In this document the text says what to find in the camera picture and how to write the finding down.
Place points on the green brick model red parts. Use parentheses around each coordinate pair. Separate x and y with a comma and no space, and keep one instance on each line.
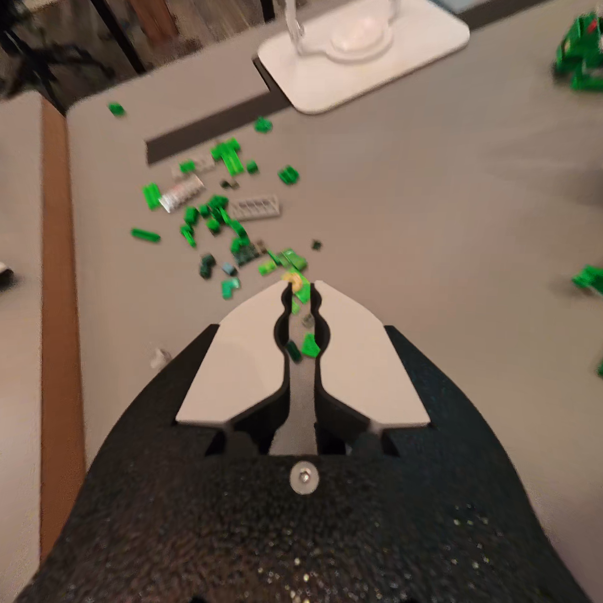
(577,52)

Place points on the black metal frame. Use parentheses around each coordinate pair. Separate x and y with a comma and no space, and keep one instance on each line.
(117,35)

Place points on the pile of green toy bricks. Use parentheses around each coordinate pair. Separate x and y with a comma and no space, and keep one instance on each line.
(231,158)

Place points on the clear glass mug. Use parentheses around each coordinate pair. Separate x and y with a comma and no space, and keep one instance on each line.
(360,40)

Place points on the grey desk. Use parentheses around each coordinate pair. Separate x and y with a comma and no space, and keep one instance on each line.
(424,188)

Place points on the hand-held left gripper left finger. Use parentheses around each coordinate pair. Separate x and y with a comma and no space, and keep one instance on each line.
(235,367)

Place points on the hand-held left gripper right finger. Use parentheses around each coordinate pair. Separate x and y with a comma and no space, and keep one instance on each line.
(367,367)

